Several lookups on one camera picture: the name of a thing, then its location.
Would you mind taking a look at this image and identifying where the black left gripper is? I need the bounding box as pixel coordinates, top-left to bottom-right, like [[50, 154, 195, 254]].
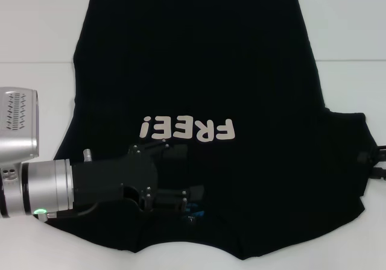
[[71, 139, 206, 213]]

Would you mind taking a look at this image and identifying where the black shirt with FREE print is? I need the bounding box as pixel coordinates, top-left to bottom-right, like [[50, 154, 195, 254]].
[[52, 0, 378, 253]]

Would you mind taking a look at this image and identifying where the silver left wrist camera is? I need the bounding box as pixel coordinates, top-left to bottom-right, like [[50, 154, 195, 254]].
[[0, 86, 40, 166]]

